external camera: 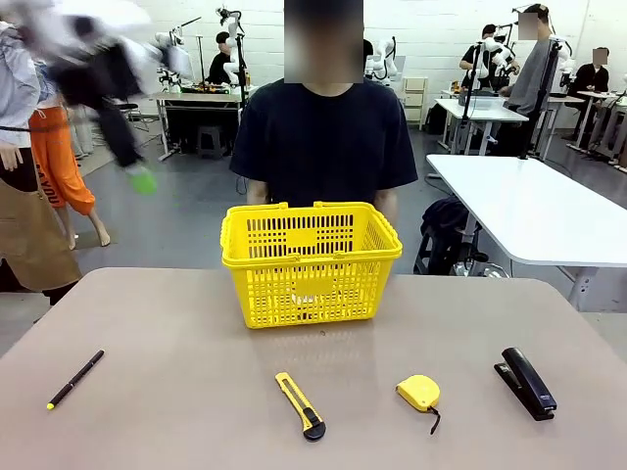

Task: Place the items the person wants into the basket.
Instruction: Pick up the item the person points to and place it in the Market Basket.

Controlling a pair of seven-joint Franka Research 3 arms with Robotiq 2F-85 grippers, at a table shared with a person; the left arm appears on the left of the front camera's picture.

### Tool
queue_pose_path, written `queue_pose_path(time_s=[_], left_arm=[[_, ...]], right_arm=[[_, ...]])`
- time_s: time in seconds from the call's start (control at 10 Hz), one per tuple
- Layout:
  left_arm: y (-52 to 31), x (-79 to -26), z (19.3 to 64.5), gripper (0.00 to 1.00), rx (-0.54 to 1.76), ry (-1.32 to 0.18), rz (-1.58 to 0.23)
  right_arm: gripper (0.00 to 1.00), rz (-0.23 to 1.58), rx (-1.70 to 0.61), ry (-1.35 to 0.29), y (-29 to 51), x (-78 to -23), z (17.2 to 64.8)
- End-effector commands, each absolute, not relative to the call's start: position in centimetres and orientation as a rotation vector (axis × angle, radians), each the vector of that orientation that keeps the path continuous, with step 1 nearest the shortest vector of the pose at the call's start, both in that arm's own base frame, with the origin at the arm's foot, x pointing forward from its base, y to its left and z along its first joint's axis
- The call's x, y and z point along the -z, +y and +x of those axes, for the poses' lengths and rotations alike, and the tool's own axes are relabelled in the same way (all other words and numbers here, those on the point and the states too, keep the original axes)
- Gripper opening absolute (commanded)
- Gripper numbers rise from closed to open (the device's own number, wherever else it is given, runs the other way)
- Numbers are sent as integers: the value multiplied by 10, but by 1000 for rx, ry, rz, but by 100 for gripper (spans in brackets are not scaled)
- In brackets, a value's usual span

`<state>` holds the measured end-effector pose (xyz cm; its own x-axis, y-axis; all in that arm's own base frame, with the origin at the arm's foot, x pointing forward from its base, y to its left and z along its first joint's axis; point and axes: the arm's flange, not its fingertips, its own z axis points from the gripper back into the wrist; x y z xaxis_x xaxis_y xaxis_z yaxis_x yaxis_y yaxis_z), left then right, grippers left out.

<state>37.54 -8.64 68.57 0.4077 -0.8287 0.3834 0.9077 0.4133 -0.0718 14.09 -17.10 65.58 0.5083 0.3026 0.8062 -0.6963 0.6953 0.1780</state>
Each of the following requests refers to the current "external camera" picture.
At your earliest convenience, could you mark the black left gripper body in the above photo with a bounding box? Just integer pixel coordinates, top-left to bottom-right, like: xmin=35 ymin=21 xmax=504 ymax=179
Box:
xmin=53 ymin=42 xmax=149 ymax=168

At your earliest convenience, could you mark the yellow plastic shopping basket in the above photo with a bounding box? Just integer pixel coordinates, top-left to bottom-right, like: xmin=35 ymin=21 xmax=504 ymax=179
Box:
xmin=219 ymin=200 xmax=404 ymax=330

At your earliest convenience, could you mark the yellow black utility knife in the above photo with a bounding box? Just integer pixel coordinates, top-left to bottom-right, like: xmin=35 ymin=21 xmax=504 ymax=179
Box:
xmin=273 ymin=371 xmax=327 ymax=442

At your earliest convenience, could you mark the black stapler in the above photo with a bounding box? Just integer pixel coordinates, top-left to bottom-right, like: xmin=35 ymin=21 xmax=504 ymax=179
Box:
xmin=493 ymin=347 xmax=558 ymax=423

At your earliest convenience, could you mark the person's left forearm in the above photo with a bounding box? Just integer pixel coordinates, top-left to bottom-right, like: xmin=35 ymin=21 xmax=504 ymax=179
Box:
xmin=373 ymin=188 xmax=399 ymax=219

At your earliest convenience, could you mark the person's right forearm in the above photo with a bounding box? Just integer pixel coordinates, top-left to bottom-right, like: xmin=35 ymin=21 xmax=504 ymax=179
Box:
xmin=246 ymin=176 xmax=271 ymax=207

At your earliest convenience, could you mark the seated person in black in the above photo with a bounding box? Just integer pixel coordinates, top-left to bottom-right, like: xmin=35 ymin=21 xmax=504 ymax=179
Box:
xmin=208 ymin=31 xmax=241 ymax=85
xmin=572 ymin=47 xmax=612 ymax=97

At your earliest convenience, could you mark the person in black t-shirt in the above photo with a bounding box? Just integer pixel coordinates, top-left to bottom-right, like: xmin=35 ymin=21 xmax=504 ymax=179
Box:
xmin=228 ymin=0 xmax=419 ymax=210

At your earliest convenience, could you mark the person with headset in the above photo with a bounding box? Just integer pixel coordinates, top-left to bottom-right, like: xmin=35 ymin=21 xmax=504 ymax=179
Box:
xmin=458 ymin=23 xmax=499 ymax=92

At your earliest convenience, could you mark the person in grey shirt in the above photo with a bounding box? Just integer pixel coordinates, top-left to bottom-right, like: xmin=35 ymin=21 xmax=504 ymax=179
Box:
xmin=504 ymin=3 xmax=555 ymax=158

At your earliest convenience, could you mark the mannequin in orange pants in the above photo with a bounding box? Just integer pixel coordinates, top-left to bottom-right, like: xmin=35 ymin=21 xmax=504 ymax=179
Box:
xmin=28 ymin=63 xmax=112 ymax=251

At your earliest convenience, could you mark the grey plastic stool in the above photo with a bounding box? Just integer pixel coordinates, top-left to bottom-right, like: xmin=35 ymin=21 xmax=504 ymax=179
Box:
xmin=197 ymin=124 xmax=221 ymax=159

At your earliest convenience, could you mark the white background work table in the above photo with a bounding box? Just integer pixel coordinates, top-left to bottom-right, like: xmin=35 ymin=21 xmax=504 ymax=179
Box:
xmin=156 ymin=90 xmax=246 ymax=161

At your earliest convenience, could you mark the mannequin in light blue shirt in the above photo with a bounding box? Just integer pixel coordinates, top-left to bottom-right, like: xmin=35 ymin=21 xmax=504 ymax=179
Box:
xmin=0 ymin=19 xmax=83 ymax=295

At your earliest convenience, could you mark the black tripod pole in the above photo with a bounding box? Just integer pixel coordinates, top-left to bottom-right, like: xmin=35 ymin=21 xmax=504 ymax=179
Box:
xmin=234 ymin=19 xmax=249 ymax=97

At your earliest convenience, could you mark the black pen yellow tip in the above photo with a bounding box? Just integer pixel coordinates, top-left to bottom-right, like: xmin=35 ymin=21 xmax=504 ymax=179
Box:
xmin=46 ymin=349 xmax=106 ymax=411

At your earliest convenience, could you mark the white shelf cart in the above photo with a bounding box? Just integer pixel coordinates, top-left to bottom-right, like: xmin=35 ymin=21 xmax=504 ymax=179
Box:
xmin=402 ymin=75 xmax=430 ymax=129

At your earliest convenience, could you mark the black backpack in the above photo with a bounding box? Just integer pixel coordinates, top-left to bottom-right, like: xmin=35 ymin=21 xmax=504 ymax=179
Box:
xmin=413 ymin=195 xmax=491 ymax=276

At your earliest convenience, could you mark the yellow tape measure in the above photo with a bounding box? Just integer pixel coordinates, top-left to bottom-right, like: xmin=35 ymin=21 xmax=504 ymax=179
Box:
xmin=395 ymin=374 xmax=442 ymax=436

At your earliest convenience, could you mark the white background desk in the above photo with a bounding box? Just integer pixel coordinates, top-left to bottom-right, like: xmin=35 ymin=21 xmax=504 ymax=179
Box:
xmin=433 ymin=96 xmax=530 ymax=156

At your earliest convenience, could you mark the large white table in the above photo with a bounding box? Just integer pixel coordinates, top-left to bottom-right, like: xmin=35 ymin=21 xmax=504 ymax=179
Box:
xmin=425 ymin=154 xmax=627 ymax=312

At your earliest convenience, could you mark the grey standing desk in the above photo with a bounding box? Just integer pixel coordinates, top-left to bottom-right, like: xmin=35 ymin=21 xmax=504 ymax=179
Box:
xmin=567 ymin=89 xmax=627 ymax=170

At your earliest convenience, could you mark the black camera tripod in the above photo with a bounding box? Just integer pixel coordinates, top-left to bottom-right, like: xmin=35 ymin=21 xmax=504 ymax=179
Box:
xmin=517 ymin=36 xmax=564 ymax=161

